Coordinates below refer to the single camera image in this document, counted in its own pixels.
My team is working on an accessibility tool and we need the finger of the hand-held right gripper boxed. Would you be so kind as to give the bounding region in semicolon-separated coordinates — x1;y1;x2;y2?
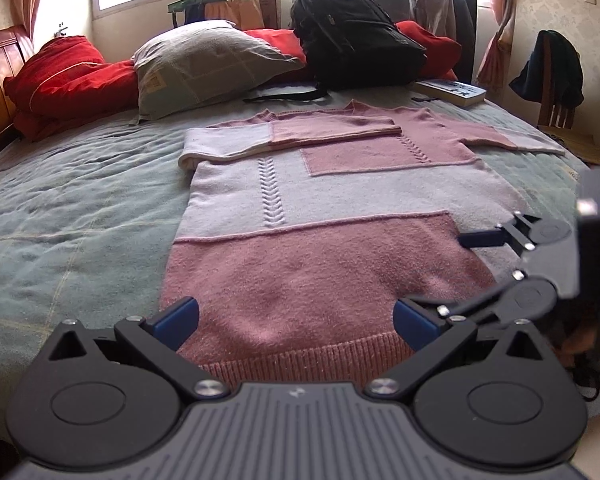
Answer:
458;211;541;253
415;272;526;321

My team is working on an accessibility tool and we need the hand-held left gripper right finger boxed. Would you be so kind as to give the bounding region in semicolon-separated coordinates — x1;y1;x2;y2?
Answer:
362;300;545;405

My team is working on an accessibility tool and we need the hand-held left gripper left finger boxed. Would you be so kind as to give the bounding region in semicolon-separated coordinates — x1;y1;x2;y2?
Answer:
49;296;229;405

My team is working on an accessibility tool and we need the pink and white sweater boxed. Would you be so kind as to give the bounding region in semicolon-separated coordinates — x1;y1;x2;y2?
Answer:
160;100;567;391

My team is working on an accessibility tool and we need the row of hanging clothes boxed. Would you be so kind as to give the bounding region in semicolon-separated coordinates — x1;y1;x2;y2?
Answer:
290;0;481;83

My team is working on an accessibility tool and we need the green checked bedspread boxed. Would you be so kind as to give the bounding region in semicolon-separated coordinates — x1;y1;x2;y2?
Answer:
0;85;600;441

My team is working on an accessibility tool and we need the wooden chair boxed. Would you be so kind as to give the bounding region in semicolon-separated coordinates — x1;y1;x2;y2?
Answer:
536;40;578;131

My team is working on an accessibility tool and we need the book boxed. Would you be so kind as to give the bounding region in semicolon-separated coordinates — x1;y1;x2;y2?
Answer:
411;80;487;108

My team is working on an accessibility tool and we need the dark green jacket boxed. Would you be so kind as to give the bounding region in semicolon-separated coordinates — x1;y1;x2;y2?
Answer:
509;30;585;108

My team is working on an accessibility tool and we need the black backpack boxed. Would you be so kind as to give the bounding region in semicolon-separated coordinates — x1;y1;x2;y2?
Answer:
242;0;427;103

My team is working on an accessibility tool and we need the grey checked pillow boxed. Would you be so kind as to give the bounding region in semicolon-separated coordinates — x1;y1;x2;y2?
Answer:
131;20;306;123

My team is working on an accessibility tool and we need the red duvet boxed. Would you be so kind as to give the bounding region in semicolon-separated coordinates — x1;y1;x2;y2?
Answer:
3;35;141;142

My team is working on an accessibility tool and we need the wooden headboard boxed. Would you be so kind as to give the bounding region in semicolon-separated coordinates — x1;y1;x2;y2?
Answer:
0;25;36;166

